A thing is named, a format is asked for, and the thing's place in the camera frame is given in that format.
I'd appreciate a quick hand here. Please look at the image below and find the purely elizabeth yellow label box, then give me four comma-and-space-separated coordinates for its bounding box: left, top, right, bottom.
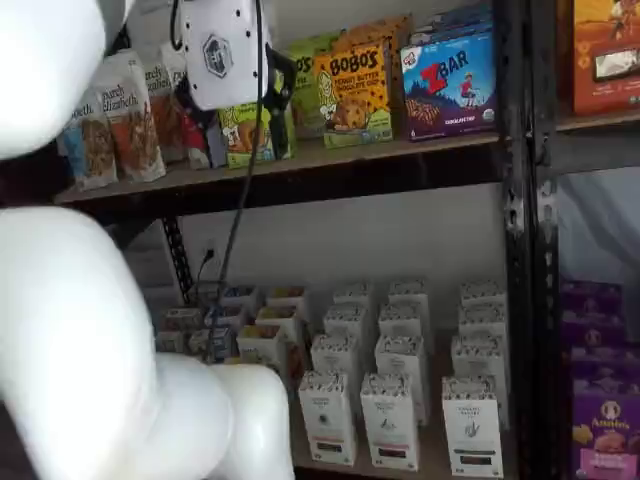
237, 324, 289, 374
267, 284, 306, 310
254, 305, 301, 334

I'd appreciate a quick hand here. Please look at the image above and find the yellow Bobo's peanut butter box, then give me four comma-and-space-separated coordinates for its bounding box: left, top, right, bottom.
339, 13, 414, 61
313, 42, 394, 150

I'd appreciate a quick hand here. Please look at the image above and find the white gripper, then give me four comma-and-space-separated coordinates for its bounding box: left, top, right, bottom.
172, 0, 297, 162

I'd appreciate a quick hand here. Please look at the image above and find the white box yellow strip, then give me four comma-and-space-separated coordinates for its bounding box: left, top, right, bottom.
323, 303, 371, 341
333, 282, 374, 309
310, 333, 364, 401
298, 370, 359, 464

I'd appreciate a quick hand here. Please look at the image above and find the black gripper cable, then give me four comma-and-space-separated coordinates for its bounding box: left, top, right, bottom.
205, 0, 267, 362

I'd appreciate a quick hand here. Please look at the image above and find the blue label granola bag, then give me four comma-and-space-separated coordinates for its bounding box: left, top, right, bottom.
58, 87, 120, 192

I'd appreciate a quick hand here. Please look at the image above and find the black power cord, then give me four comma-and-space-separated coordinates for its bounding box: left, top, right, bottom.
195, 248, 217, 302

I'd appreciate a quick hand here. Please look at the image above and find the white box dark strip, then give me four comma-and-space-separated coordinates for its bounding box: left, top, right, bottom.
459, 280, 506, 307
441, 375, 505, 479
451, 334, 509, 431
458, 304, 507, 339

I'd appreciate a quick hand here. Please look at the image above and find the black camera cable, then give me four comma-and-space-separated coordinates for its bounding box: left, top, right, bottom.
168, 0, 185, 52

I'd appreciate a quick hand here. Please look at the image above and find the purple Annie's box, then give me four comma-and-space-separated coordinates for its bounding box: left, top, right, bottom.
568, 347, 640, 397
561, 319, 629, 354
571, 393, 640, 480
559, 280, 624, 322

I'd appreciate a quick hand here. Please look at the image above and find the blue oatmeal box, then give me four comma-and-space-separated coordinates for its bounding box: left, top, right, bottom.
222, 284, 259, 309
204, 304, 246, 330
189, 327, 236, 362

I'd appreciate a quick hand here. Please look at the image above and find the white box pink strip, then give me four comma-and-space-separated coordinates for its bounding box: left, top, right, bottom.
374, 333, 426, 426
359, 372, 420, 473
388, 279, 429, 306
378, 302, 430, 341

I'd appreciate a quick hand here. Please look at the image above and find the green oatmeal box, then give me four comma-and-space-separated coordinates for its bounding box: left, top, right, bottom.
155, 329, 187, 354
164, 307, 204, 331

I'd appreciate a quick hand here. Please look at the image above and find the orange snack box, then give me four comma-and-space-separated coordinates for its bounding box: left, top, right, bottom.
571, 0, 640, 118

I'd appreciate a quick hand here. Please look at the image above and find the red label granola bag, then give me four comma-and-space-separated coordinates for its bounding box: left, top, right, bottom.
169, 64, 212, 157

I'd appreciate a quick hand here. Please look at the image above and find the orange label granola bag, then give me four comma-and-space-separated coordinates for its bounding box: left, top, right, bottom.
142, 44, 189, 165
97, 49, 167, 184

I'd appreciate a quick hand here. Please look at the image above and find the black metal rack frame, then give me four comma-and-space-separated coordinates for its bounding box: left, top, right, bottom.
530, 0, 640, 480
49, 0, 534, 480

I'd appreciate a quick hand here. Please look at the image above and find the green Bobo's apple pie box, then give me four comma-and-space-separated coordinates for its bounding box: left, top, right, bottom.
217, 101, 297, 169
283, 33, 342, 142

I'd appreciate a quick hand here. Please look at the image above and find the blue ZBar box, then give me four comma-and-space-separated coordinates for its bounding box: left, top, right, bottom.
409, 3, 495, 47
399, 32, 499, 143

